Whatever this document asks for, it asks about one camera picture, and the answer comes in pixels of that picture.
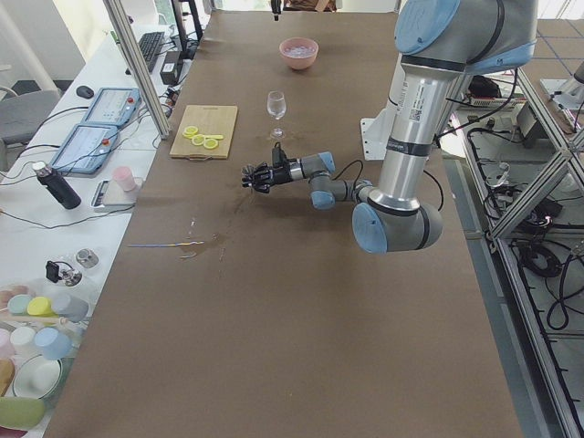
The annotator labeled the light blue cup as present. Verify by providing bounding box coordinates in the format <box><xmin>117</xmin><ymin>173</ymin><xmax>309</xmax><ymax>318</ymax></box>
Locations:
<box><xmin>34</xmin><ymin>328</ymin><xmax>73</xmax><ymax>360</ymax></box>

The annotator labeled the white green rimmed plate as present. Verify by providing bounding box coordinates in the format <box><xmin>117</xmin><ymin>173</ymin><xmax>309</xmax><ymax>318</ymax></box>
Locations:
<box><xmin>13</xmin><ymin>355</ymin><xmax>63</xmax><ymax>399</ymax></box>

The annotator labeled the blue teach pendant near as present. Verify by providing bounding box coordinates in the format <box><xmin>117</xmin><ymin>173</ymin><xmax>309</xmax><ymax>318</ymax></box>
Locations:
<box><xmin>50</xmin><ymin>123</ymin><xmax>119</xmax><ymax>176</ymax></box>

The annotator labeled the blue teach pendant far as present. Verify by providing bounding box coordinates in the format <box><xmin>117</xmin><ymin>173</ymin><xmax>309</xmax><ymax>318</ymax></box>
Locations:
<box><xmin>82</xmin><ymin>88</ymin><xmax>141</xmax><ymax>128</ymax></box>

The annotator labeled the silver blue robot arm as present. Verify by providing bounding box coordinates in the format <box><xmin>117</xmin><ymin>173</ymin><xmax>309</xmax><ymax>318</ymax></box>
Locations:
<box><xmin>242</xmin><ymin>1</ymin><xmax>537</xmax><ymax>254</ymax></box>

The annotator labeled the clear wine glass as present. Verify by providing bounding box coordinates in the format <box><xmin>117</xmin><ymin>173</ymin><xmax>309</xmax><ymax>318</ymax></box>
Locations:
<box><xmin>266</xmin><ymin>90</ymin><xmax>287</xmax><ymax>140</ymax></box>

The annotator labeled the aluminium frame post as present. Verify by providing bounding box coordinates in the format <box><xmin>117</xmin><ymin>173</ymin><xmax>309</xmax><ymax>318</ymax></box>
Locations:
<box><xmin>103</xmin><ymin>0</ymin><xmax>170</xmax><ymax>140</ymax></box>

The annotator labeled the yellow lemon slice near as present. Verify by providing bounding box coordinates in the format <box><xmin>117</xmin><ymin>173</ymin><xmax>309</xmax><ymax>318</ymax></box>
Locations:
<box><xmin>203</xmin><ymin>139</ymin><xmax>219</xmax><ymax>150</ymax></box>

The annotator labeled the bamboo cutting board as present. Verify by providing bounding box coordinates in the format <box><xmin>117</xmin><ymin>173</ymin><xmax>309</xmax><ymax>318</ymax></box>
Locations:
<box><xmin>170</xmin><ymin>105</ymin><xmax>238</xmax><ymax>160</ymax></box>

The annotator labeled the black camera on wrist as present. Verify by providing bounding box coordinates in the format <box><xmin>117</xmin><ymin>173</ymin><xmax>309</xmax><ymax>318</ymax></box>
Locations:
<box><xmin>272</xmin><ymin>141</ymin><xmax>288</xmax><ymax>168</ymax></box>

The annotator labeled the grey kitchen scale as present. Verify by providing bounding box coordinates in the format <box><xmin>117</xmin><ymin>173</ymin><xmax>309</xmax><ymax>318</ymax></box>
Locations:
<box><xmin>90</xmin><ymin>177</ymin><xmax>144</xmax><ymax>213</ymax></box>

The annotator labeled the blue teach pendant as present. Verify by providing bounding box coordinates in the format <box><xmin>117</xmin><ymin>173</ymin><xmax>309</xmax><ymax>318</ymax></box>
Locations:
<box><xmin>50</xmin><ymin>123</ymin><xmax>119</xmax><ymax>176</ymax></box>
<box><xmin>82</xmin><ymin>88</ymin><xmax>141</xmax><ymax>128</ymax></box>

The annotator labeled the pink cup on scale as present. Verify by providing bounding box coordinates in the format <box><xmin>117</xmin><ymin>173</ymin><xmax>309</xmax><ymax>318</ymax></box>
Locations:
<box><xmin>112</xmin><ymin>166</ymin><xmax>137</xmax><ymax>193</ymax></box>

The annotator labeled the yellow lemon slice middle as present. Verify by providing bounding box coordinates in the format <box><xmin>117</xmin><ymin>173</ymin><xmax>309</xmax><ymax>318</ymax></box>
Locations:
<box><xmin>191</xmin><ymin>134</ymin><xmax>205</xmax><ymax>146</ymax></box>

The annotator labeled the yellow lemon slice far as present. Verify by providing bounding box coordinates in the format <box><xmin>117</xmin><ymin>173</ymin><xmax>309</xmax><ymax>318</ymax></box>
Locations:
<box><xmin>182</xmin><ymin>126</ymin><xmax>199</xmax><ymax>139</ymax></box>

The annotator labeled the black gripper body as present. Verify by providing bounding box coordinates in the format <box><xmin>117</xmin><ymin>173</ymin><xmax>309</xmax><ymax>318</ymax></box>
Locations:
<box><xmin>262</xmin><ymin>166</ymin><xmax>293</xmax><ymax>184</ymax></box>

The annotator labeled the steel cocktail jigger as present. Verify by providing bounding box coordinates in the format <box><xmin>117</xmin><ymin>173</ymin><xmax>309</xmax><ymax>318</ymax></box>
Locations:
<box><xmin>242</xmin><ymin>164</ymin><xmax>256</xmax><ymax>187</ymax></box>

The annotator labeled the yellow lemon slice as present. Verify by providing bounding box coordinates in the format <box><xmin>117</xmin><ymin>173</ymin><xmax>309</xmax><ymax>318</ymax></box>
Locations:
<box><xmin>203</xmin><ymin>139</ymin><xmax>219</xmax><ymax>150</ymax></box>
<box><xmin>191</xmin><ymin>134</ymin><xmax>205</xmax><ymax>146</ymax></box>
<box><xmin>182</xmin><ymin>126</ymin><xmax>199</xmax><ymax>139</ymax></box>

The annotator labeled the black water bottle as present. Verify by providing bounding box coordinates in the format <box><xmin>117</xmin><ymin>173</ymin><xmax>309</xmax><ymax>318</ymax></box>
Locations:
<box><xmin>32</xmin><ymin>161</ymin><xmax>81</xmax><ymax>210</ymax></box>

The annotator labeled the pink bowl of ice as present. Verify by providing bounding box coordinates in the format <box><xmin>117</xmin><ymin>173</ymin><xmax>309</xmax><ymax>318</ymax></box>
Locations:
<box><xmin>279</xmin><ymin>37</ymin><xmax>319</xmax><ymax>70</ymax></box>

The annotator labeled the black computer mouse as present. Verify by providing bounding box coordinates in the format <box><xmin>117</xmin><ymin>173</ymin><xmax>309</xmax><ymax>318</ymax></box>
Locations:
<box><xmin>76</xmin><ymin>86</ymin><xmax>94</xmax><ymax>99</ymax></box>

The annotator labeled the small steel cup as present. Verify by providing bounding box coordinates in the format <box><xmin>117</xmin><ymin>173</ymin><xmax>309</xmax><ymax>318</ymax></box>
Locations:
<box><xmin>75</xmin><ymin>248</ymin><xmax>99</xmax><ymax>269</ymax></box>

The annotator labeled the yellow cup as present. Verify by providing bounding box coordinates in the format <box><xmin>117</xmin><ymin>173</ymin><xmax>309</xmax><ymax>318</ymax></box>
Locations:
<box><xmin>26</xmin><ymin>297</ymin><xmax>57</xmax><ymax>318</ymax></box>

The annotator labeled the black keyboard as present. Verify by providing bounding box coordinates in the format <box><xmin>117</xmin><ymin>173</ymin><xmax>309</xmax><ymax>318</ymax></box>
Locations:
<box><xmin>138</xmin><ymin>32</ymin><xmax>165</xmax><ymax>72</ymax></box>

